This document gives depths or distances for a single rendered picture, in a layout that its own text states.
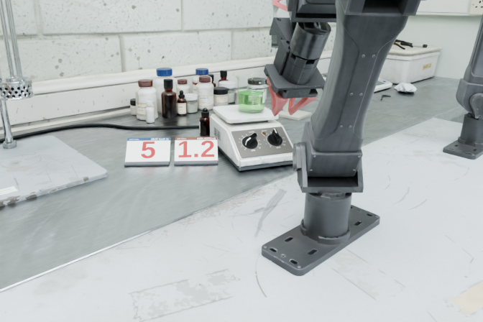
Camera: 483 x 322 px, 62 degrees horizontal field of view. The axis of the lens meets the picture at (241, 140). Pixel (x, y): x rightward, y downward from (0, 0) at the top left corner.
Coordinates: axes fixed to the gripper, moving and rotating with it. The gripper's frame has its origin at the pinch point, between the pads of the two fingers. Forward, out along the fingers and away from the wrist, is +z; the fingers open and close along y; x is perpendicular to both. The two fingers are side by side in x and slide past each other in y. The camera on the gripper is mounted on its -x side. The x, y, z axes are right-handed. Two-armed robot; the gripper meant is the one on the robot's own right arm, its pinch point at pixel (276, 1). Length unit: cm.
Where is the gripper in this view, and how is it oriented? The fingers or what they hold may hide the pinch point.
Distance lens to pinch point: 104.9
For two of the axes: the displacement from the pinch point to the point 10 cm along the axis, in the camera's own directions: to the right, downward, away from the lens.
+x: -0.1, 9.5, 3.2
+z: -9.7, -0.9, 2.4
